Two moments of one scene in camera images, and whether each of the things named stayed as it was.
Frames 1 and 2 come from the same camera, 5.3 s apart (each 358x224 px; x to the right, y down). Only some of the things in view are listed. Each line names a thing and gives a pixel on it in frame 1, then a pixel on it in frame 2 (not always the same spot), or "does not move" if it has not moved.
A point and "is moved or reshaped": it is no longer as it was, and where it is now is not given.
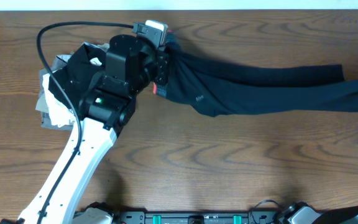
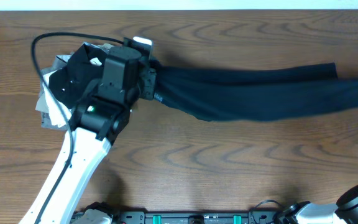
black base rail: (143, 217) does not move
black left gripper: (161, 66) to (148, 79)
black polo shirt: (83, 66) does not move
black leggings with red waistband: (217, 88) is moved or reshaped
